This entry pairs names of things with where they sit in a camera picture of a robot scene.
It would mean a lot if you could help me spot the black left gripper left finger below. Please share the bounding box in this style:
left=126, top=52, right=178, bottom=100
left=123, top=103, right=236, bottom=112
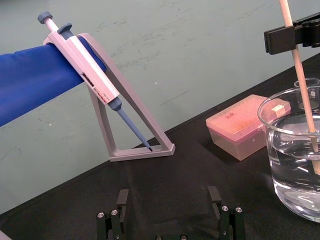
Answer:
left=95, top=188, right=130, bottom=240

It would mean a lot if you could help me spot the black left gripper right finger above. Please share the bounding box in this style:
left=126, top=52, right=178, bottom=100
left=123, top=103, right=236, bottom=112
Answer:
left=207, top=185, right=245, bottom=240

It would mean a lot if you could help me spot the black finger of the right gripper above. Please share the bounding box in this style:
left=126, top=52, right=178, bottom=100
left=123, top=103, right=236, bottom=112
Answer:
left=263, top=10, right=320, bottom=55

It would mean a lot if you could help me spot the wooden stick thermometer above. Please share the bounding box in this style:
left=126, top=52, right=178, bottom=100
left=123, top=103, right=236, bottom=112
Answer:
left=278, top=0, right=320, bottom=179

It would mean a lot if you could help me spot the small glass beaker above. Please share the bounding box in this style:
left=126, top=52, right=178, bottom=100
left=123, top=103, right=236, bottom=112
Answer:
left=293, top=77, right=320, bottom=112

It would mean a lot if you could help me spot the large glass beaker with water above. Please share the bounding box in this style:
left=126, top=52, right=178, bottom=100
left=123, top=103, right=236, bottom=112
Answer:
left=257, top=85, right=320, bottom=224

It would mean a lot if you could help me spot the black table cloth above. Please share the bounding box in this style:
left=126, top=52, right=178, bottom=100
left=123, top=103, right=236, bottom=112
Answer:
left=0, top=53, right=320, bottom=240

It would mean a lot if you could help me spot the grey pipette stand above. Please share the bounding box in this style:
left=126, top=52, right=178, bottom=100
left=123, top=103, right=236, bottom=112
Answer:
left=42, top=33, right=177, bottom=163

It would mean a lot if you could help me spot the pink translucent tip box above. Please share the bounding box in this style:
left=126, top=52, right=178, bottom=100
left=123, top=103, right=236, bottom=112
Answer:
left=205, top=94, right=292, bottom=161

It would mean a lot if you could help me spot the white and blue pipette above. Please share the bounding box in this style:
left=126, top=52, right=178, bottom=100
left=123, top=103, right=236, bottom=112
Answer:
left=37, top=10, right=154, bottom=152

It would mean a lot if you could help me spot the blue padded bar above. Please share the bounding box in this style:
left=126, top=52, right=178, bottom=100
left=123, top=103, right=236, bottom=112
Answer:
left=0, top=39, right=106, bottom=128

